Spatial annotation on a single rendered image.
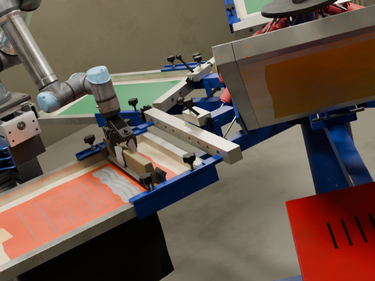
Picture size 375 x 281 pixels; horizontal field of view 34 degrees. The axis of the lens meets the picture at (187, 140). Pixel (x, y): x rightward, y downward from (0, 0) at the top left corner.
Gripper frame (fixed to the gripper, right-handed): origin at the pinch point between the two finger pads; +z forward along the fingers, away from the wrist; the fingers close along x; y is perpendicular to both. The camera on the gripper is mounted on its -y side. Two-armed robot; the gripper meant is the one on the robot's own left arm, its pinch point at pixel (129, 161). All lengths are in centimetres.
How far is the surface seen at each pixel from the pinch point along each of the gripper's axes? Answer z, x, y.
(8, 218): 5.3, 45.1, 12.4
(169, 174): 5.3, -8.5, -12.4
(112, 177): 4.8, 6.6, 5.1
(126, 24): 22, -149, 379
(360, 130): 99, -196, 118
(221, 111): -3.5, -39.8, -0.9
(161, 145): 1.7, -15.2, 5.4
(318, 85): -31, -28, -81
